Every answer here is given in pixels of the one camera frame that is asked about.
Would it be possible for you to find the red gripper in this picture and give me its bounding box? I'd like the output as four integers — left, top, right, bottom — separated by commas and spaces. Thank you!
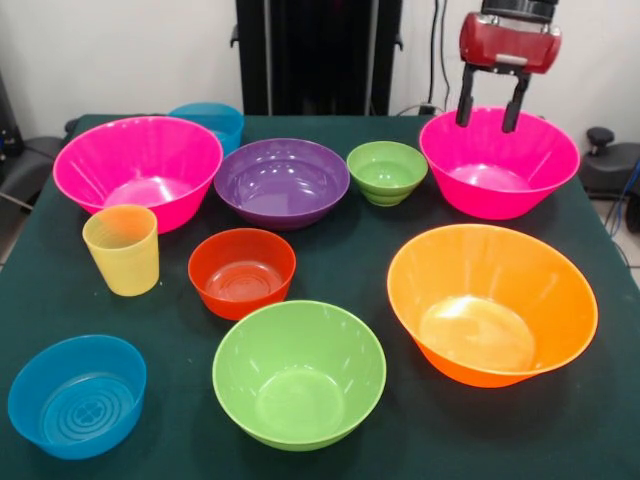
454, 12, 564, 135

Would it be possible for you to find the pink plastic bowl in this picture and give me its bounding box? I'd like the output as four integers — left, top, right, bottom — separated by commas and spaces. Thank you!
52, 115, 225, 235
418, 106, 582, 221

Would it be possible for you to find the small green plastic bowl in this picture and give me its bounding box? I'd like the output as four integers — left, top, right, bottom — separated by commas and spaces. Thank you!
346, 140, 430, 207

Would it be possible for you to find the black stand base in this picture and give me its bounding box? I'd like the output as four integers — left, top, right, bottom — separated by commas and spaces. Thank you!
578, 126, 640, 201
0, 74, 69, 211

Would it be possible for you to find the orange plastic bowl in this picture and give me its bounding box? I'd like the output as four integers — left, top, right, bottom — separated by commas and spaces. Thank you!
386, 223, 600, 389

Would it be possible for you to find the dark green table cloth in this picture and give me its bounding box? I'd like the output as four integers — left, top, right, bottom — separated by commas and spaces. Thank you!
0, 113, 640, 480

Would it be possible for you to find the purple plastic bowl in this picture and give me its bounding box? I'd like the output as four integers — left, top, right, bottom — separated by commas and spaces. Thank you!
213, 138, 351, 232

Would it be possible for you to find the blue plastic bowl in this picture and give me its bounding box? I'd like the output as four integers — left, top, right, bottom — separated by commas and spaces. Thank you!
7, 334, 148, 461
167, 102, 246, 159

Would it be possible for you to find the red plastic bowl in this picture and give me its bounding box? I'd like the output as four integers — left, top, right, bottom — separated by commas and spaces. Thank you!
187, 227, 297, 322

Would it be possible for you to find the large green plastic bowl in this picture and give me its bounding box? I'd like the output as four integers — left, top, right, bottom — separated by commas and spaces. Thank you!
211, 299, 388, 453

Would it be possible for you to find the yellow plastic cup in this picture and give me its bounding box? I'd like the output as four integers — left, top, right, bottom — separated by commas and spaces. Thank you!
81, 203, 161, 298

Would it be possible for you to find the black wall cable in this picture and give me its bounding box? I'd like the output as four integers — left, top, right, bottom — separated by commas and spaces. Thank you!
427, 0, 454, 114

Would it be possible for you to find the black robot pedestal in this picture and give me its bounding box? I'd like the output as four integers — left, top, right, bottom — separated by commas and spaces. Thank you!
230, 0, 404, 117

